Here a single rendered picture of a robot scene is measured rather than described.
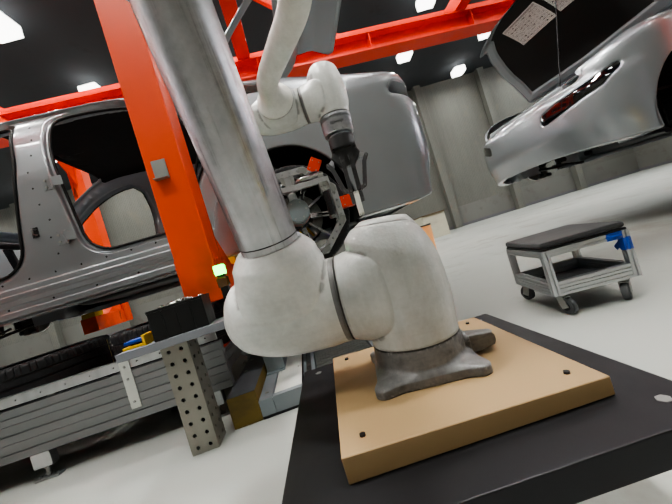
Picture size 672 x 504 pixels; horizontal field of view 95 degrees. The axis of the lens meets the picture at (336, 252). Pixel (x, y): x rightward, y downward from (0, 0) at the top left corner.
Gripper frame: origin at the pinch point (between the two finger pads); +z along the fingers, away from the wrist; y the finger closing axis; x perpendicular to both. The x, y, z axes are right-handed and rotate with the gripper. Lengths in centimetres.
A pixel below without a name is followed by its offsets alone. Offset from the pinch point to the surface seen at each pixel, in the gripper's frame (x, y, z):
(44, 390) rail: 33, -151, 36
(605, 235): 47, 99, 37
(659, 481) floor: -33, 37, 67
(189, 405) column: 19, -80, 53
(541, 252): 50, 74, 37
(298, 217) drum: 76, -30, -11
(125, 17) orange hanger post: 41, -74, -112
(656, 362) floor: 1, 69, 67
